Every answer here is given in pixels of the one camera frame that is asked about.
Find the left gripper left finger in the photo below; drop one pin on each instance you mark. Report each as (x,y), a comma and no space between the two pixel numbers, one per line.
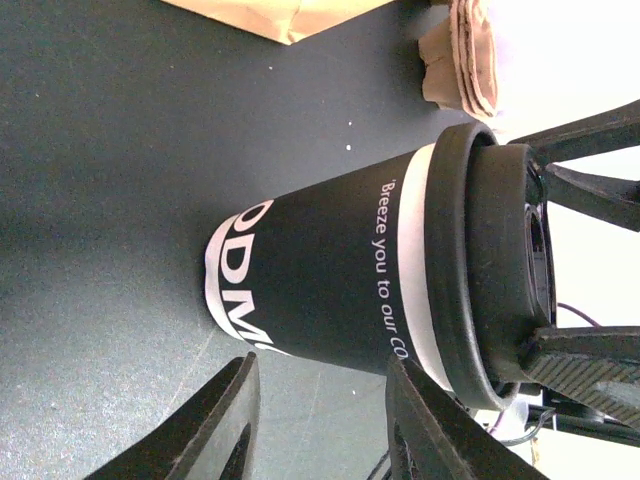
(211,436)

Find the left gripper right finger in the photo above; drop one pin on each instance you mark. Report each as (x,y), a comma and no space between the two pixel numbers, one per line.
(430,436)

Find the black plastic cup lid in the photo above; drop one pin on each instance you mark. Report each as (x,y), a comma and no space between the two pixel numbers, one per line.
(488,261)

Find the black paper coffee cup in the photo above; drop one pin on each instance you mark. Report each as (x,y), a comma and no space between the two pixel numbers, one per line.
(335,272)

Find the orange paper bag white handles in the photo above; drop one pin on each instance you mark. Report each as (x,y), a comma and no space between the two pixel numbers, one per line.
(283,21)

